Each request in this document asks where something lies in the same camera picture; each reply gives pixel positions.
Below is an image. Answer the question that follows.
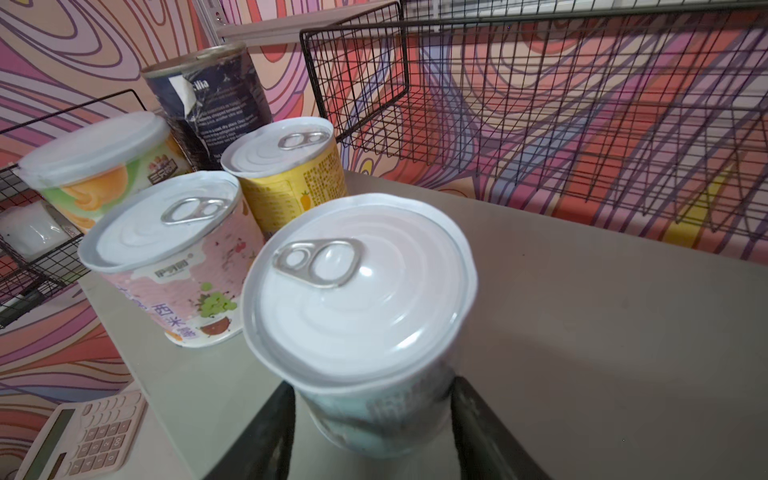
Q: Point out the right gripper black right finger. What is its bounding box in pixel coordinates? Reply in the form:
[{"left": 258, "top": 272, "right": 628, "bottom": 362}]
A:
[{"left": 451, "top": 376, "right": 551, "bottom": 480}]

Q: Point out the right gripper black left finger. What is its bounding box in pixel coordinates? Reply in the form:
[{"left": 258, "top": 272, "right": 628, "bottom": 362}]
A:
[{"left": 204, "top": 381, "right": 296, "bottom": 480}]

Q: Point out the teal can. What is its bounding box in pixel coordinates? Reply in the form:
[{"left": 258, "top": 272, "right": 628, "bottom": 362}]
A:
[{"left": 242, "top": 193, "right": 478, "bottom": 458}]

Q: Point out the pink can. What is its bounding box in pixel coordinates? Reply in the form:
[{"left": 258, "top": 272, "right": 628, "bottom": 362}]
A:
[{"left": 78, "top": 171, "right": 265, "bottom": 348}]

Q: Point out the yellow can pull tab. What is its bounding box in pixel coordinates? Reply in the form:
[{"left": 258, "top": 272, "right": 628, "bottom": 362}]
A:
[{"left": 221, "top": 117, "right": 348, "bottom": 238}]

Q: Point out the yellow green can plastic lid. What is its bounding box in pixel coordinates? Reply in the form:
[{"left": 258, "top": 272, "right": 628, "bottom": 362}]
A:
[{"left": 16, "top": 111, "right": 193, "bottom": 233}]

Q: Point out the dark blue tin can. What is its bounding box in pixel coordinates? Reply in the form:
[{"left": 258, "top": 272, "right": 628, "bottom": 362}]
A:
[{"left": 141, "top": 43, "right": 273, "bottom": 170}]

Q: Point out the grey metal cabinet box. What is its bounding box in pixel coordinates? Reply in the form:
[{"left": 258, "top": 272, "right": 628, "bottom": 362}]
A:
[{"left": 81, "top": 173, "right": 767, "bottom": 479}]

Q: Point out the pink calculator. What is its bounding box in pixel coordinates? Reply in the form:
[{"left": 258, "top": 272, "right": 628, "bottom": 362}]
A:
[{"left": 15, "top": 390, "right": 147, "bottom": 479}]

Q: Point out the black wire basket left wall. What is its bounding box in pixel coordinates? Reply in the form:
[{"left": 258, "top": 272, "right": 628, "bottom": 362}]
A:
[{"left": 1, "top": 165, "right": 87, "bottom": 329}]

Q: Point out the black wire basket wall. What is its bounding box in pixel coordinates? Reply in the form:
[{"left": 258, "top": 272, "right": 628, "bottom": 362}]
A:
[
  {"left": 300, "top": 1, "right": 767, "bottom": 264},
  {"left": 1, "top": 165, "right": 87, "bottom": 329}
]

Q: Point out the black wire basket back wall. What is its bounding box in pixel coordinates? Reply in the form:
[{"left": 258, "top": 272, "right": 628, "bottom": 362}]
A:
[{"left": 300, "top": 1, "right": 767, "bottom": 264}]

